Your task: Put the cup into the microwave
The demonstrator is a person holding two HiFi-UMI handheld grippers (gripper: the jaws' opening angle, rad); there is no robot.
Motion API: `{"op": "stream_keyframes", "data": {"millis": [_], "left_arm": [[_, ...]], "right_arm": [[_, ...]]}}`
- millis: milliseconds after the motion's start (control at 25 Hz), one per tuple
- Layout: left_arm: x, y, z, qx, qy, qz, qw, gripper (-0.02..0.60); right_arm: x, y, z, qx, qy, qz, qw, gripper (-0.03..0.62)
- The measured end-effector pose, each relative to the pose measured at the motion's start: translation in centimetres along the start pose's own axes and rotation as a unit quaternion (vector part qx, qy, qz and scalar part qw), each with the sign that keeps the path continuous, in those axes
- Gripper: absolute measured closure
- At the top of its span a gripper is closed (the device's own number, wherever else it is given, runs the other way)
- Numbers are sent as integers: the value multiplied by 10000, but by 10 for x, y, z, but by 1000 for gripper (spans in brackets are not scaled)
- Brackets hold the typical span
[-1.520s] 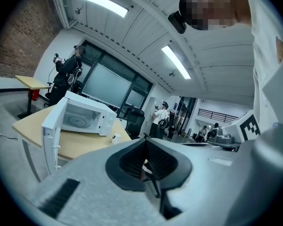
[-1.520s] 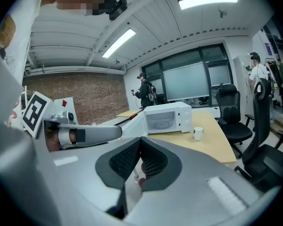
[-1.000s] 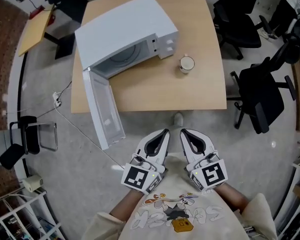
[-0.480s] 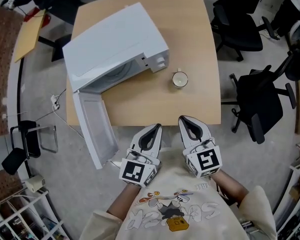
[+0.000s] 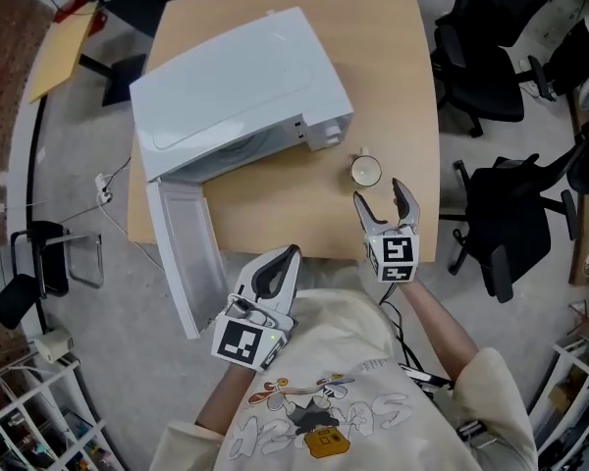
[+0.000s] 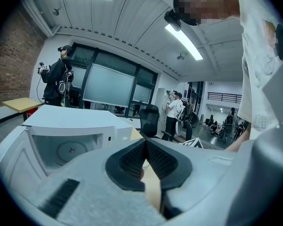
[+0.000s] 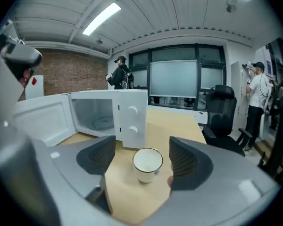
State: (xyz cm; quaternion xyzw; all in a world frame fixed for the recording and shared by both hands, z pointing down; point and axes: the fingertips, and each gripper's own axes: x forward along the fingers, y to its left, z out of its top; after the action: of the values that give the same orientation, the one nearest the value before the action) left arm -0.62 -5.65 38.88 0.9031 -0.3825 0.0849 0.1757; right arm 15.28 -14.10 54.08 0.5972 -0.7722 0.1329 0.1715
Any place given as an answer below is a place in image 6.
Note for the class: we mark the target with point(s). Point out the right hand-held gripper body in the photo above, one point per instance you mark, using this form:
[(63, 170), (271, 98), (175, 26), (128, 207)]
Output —
[(193, 143)]

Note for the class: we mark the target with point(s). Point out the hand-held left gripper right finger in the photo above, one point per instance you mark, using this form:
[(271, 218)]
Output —
[(202, 173)]

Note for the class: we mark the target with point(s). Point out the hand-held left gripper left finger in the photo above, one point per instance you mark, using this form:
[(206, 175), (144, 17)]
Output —
[(89, 173)]

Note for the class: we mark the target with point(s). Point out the white microwave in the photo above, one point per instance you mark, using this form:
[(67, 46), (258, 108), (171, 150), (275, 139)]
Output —
[(73, 119)]

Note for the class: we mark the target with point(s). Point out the person's right forearm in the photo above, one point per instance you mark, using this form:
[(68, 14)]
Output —
[(240, 139)]

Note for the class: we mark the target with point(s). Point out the glass microwave turntable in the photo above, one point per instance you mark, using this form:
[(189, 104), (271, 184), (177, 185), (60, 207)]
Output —
[(72, 150)]

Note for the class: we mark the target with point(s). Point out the black office chair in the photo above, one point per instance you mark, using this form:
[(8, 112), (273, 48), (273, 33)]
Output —
[(188, 131), (149, 121)]

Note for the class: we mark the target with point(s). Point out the black balcony railing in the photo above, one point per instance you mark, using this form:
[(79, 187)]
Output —
[(224, 97)]

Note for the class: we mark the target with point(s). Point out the grey projector screen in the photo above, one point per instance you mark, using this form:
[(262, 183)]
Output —
[(108, 86)]

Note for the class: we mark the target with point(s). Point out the yellow table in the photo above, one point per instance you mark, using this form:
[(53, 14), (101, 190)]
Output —
[(21, 103)]

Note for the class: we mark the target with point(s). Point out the long ceiling light strip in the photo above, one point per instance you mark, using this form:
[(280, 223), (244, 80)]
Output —
[(184, 41)]

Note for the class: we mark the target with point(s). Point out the person's white printed shirt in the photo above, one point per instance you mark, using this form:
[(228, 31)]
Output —
[(254, 43)]

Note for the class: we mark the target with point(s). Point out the person's head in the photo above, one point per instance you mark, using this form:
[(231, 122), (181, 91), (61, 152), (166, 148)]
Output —
[(202, 1)]

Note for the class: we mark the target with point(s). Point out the white ceiling pipes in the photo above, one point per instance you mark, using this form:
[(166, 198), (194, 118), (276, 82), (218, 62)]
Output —
[(41, 20)]

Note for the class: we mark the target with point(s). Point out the black head-worn camera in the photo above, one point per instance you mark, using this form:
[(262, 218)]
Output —
[(173, 20)]

